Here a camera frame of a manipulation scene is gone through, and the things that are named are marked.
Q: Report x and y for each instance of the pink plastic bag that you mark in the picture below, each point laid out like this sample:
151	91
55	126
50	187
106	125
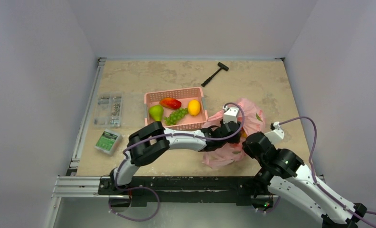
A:
254	121

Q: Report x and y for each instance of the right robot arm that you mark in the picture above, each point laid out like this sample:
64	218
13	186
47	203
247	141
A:
285	174

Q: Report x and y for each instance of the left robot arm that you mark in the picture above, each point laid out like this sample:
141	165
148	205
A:
149	143

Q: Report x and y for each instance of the yellow fake lemon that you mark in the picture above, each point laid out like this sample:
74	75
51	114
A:
194	107

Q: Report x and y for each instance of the red orange fake mango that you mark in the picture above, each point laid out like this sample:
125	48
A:
170	103

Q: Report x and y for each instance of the green fake grape bunch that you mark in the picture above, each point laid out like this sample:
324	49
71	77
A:
176	116

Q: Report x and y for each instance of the green fake pear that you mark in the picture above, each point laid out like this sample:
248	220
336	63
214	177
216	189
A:
156	112

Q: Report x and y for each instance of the pink perforated plastic basket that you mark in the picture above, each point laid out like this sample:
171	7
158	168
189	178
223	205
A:
188	123

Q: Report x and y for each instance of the black hammer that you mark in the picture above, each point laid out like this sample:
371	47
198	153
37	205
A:
221	67

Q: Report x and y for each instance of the clear plastic screw organizer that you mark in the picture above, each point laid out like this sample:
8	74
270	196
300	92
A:
108	110

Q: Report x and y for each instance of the green labelled small box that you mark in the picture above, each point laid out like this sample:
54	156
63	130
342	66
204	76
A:
108	142

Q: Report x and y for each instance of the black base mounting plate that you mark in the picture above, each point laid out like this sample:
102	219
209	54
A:
241	191

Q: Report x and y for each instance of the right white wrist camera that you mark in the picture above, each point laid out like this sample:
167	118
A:
277	134

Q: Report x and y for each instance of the aluminium frame rail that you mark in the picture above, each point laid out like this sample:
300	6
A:
69	186

